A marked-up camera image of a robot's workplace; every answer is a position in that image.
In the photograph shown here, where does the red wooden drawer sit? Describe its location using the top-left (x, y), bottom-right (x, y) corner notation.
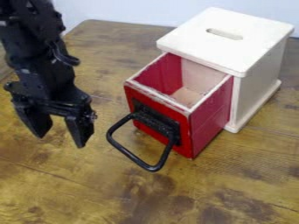
top-left (124, 53), bottom-right (233, 158)

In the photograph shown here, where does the black cable loop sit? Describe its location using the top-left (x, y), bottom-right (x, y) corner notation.
top-left (48, 38), bottom-right (81, 67)

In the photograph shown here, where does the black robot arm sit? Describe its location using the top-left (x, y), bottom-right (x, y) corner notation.
top-left (0, 0), bottom-right (97, 148)

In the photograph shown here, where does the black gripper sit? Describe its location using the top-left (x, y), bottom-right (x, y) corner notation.
top-left (4, 55), bottom-right (97, 148)

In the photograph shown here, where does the white wooden box cabinet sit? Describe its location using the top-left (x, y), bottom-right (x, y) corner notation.
top-left (156, 8), bottom-right (295, 133)

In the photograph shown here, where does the black metal drawer handle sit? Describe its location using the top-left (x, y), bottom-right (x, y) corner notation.
top-left (105, 99), bottom-right (183, 173)

